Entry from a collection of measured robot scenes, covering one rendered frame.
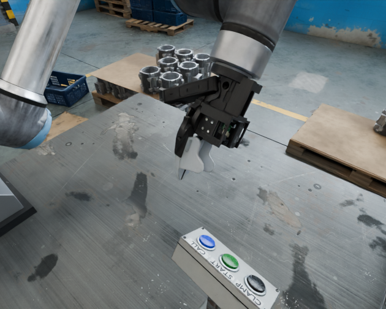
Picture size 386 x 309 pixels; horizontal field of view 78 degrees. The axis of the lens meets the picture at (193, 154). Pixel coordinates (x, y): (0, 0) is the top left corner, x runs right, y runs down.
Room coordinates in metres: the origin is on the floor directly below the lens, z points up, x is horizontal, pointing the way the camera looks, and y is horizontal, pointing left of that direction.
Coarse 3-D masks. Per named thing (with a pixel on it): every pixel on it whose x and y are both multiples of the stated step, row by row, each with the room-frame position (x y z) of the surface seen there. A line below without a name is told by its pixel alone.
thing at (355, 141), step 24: (312, 120) 1.90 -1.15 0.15; (336, 120) 1.90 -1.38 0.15; (360, 120) 1.90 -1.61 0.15; (384, 120) 1.70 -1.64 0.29; (288, 144) 1.63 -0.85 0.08; (312, 144) 1.55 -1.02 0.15; (336, 144) 1.55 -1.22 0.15; (360, 144) 1.55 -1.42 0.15; (384, 144) 1.55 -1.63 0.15; (336, 168) 1.39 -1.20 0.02; (360, 168) 1.27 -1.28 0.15; (384, 168) 1.27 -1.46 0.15; (384, 192) 1.14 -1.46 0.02
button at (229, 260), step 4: (224, 256) 0.18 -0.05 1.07; (228, 256) 0.18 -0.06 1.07; (232, 256) 0.18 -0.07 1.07; (224, 260) 0.17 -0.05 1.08; (228, 260) 0.17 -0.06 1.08; (232, 260) 0.17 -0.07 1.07; (236, 260) 0.17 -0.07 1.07; (228, 264) 0.16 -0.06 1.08; (232, 264) 0.16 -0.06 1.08; (236, 264) 0.16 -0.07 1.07; (232, 268) 0.16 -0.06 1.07; (236, 268) 0.16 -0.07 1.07
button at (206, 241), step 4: (200, 236) 0.21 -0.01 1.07; (204, 236) 0.21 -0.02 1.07; (208, 236) 0.22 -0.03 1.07; (200, 240) 0.20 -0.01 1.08; (204, 240) 0.20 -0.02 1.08; (208, 240) 0.20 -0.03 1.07; (212, 240) 0.21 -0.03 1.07; (204, 244) 0.19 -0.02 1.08; (208, 244) 0.20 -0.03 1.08; (212, 244) 0.20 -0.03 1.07
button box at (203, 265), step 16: (192, 240) 0.20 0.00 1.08; (176, 256) 0.18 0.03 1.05; (192, 256) 0.17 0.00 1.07; (208, 256) 0.17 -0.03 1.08; (192, 272) 0.16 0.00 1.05; (208, 272) 0.15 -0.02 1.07; (224, 272) 0.15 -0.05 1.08; (240, 272) 0.15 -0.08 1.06; (256, 272) 0.16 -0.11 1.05; (208, 288) 0.13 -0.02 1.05; (224, 288) 0.13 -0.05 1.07; (240, 288) 0.12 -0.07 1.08; (272, 288) 0.13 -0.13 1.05; (224, 304) 0.11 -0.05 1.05; (240, 304) 0.11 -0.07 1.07; (256, 304) 0.10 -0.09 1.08; (272, 304) 0.11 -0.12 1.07
